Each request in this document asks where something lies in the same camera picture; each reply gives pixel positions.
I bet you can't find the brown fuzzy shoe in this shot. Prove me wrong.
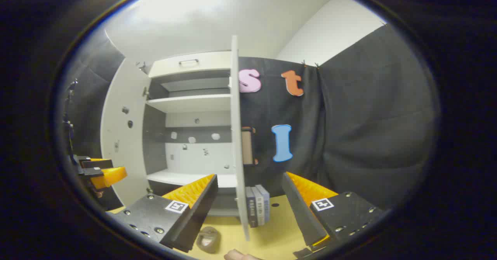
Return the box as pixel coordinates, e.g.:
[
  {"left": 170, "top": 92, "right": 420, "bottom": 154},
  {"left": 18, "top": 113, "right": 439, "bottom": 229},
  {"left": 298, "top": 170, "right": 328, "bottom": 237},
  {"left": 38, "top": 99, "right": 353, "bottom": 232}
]
[{"left": 196, "top": 226, "right": 221, "bottom": 254}]

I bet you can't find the white cabinet drawer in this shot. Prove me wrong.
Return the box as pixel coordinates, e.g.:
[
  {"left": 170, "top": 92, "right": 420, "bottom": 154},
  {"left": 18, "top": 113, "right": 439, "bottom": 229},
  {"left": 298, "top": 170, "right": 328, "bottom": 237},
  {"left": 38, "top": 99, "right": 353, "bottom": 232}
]
[{"left": 148, "top": 51, "right": 232, "bottom": 78}]

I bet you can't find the grey book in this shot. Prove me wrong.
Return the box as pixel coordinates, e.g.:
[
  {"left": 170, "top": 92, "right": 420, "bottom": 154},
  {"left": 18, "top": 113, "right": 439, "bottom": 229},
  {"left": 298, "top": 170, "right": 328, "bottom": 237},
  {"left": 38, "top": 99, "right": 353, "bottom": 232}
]
[{"left": 252, "top": 186, "right": 265, "bottom": 226}]

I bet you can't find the dark blue book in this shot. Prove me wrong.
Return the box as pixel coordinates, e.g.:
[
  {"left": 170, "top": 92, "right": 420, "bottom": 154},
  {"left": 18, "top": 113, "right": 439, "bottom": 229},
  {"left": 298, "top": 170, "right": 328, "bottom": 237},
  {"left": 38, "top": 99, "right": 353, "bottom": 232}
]
[{"left": 245, "top": 186, "right": 259, "bottom": 228}]

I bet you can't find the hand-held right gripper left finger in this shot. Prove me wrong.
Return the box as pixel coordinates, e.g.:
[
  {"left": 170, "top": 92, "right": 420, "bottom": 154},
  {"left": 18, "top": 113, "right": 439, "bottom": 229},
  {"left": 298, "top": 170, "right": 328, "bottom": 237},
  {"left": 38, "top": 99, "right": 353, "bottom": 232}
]
[{"left": 106, "top": 173, "right": 219, "bottom": 253}]

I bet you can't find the white shoe cabinet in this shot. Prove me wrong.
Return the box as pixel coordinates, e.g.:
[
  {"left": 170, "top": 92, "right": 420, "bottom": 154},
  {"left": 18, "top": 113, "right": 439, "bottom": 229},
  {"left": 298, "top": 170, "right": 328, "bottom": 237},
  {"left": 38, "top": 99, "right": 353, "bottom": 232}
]
[{"left": 142, "top": 50, "right": 238, "bottom": 217}]

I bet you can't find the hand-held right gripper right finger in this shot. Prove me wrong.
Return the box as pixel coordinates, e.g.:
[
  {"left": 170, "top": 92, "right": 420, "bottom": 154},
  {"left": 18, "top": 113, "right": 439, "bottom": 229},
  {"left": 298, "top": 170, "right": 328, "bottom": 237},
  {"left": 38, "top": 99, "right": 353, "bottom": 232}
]
[{"left": 282, "top": 172, "right": 384, "bottom": 251}]

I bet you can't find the white cabinet door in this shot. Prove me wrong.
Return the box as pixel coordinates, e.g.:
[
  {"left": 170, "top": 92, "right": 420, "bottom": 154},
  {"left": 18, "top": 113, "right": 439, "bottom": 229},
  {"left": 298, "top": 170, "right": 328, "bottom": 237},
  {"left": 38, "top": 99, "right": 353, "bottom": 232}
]
[
  {"left": 230, "top": 35, "right": 251, "bottom": 242},
  {"left": 100, "top": 57, "right": 152, "bottom": 208}
]

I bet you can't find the black backdrop cloth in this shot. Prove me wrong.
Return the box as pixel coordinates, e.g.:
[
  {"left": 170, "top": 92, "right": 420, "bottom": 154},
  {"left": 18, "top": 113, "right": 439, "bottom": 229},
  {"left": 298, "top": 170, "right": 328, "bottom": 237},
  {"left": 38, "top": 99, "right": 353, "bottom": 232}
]
[{"left": 58, "top": 23, "right": 441, "bottom": 210}]

